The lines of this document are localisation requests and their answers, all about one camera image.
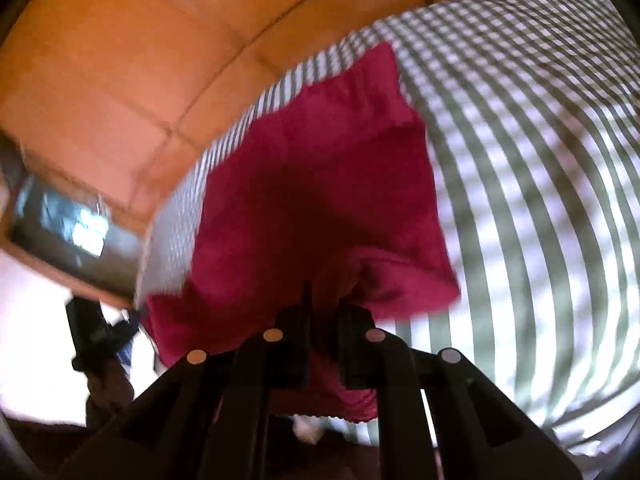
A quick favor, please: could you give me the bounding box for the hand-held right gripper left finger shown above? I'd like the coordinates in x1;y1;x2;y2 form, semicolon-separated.
52;279;315;480

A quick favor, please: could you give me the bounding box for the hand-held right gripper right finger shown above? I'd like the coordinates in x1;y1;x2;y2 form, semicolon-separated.
336;304;584;480

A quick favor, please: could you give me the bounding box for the dark red cloth garment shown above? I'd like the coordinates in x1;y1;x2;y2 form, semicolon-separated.
140;40;463;423

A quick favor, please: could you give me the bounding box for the person's left forearm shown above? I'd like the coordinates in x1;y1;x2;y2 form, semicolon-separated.
84;360;137;430

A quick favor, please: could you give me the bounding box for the small white cloth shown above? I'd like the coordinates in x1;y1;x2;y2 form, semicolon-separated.
292;412;326;446

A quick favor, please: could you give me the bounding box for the wooden glazed door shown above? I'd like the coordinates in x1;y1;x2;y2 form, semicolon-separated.
4;160;149;307

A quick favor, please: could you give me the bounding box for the green white checked bedsheet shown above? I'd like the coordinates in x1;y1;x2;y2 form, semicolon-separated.
132;0;640;471

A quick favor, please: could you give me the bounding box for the wooden wardrobe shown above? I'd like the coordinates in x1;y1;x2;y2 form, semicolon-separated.
0;0;551;241

